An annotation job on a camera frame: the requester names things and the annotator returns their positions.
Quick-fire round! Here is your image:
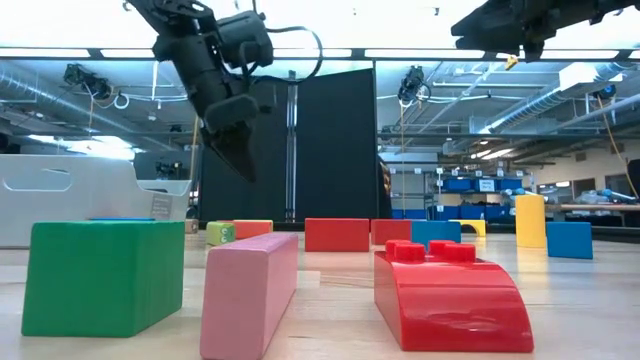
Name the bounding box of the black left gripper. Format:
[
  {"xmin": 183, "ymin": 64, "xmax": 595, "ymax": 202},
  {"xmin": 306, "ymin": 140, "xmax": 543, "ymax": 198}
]
[{"xmin": 152, "ymin": 31, "xmax": 260, "ymax": 184}]

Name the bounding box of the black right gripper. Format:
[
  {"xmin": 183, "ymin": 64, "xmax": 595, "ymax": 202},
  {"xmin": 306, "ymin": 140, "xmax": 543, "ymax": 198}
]
[{"xmin": 450, "ymin": 0, "xmax": 557, "ymax": 62}]

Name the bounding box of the small green cube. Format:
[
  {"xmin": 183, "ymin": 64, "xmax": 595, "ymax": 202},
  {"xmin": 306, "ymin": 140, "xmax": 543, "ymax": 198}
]
[{"xmin": 205, "ymin": 221, "xmax": 237, "ymax": 247}]

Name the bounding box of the orange-red wooden block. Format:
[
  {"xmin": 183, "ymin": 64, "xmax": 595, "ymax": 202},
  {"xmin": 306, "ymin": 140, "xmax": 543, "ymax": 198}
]
[{"xmin": 219, "ymin": 219, "xmax": 275, "ymax": 241}]

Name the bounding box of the large green wooden block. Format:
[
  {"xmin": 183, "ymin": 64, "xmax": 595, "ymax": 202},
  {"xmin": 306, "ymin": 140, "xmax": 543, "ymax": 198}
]
[{"xmin": 20, "ymin": 220, "xmax": 186, "ymax": 338}]

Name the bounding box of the red wooden bar block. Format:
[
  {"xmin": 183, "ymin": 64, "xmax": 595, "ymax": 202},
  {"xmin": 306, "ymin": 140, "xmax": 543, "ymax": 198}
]
[{"xmin": 370, "ymin": 218, "xmax": 414, "ymax": 246}]

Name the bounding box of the yellow wooden cylinder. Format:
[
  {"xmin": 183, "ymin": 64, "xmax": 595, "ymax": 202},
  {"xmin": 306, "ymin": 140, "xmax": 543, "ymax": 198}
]
[{"xmin": 515, "ymin": 194, "xmax": 547, "ymax": 250}]

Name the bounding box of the yellow arch block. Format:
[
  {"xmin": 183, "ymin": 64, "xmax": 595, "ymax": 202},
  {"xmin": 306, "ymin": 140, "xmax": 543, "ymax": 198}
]
[{"xmin": 448, "ymin": 218, "xmax": 487, "ymax": 238}]

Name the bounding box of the blue wooden block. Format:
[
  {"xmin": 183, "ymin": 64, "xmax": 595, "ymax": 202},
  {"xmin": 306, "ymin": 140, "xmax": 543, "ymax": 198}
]
[
  {"xmin": 411, "ymin": 220, "xmax": 463, "ymax": 250},
  {"xmin": 545, "ymin": 221, "xmax": 594, "ymax": 260}
]

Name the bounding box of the black folding partition screen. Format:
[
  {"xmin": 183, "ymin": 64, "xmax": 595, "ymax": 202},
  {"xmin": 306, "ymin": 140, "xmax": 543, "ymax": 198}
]
[{"xmin": 198, "ymin": 68, "xmax": 380, "ymax": 224}]

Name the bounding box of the shelf with blue bins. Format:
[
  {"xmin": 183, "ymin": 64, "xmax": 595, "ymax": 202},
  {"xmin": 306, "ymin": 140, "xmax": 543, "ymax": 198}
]
[{"xmin": 389, "ymin": 169, "xmax": 526, "ymax": 221}]

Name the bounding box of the grey plastic bin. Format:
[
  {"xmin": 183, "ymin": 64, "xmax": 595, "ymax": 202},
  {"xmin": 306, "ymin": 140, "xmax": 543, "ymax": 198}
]
[{"xmin": 0, "ymin": 153, "xmax": 193, "ymax": 250}]

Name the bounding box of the long pink wooden block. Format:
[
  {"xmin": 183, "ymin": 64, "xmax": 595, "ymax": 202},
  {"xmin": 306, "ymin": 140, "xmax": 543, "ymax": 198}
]
[{"xmin": 199, "ymin": 231, "xmax": 300, "ymax": 360}]

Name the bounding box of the background wooden table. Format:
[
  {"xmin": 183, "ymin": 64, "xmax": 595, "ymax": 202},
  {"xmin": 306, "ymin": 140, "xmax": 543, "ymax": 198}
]
[{"xmin": 544, "ymin": 202, "xmax": 640, "ymax": 229}]

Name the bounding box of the red studded curved brick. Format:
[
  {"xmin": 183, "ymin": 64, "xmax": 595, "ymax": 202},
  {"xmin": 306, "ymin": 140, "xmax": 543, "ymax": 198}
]
[{"xmin": 373, "ymin": 239, "xmax": 535, "ymax": 354}]

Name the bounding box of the yellow hanging strap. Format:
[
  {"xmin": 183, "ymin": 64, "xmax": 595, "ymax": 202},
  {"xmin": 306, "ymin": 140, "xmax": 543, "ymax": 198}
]
[{"xmin": 188, "ymin": 114, "xmax": 202, "ymax": 181}]

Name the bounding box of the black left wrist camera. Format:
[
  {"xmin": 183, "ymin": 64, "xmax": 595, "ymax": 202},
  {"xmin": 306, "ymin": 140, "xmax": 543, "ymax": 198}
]
[{"xmin": 217, "ymin": 10, "xmax": 275, "ymax": 70}]

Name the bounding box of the white coiled cable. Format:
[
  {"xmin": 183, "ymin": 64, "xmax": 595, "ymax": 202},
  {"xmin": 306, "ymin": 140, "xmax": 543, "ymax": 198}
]
[{"xmin": 94, "ymin": 91, "xmax": 130, "ymax": 111}]

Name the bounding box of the black left camera cable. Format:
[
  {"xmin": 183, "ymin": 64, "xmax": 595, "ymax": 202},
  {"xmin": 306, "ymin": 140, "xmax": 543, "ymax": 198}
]
[{"xmin": 249, "ymin": 24, "xmax": 324, "ymax": 85}]

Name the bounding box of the yellow hanging cable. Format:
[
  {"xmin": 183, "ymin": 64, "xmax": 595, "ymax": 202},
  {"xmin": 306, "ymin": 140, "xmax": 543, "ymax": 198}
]
[{"xmin": 596, "ymin": 94, "xmax": 640, "ymax": 199}]

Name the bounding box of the ribbed silver ventilation duct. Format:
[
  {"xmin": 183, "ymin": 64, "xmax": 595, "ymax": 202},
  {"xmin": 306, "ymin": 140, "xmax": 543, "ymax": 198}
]
[{"xmin": 0, "ymin": 64, "xmax": 166, "ymax": 151}]

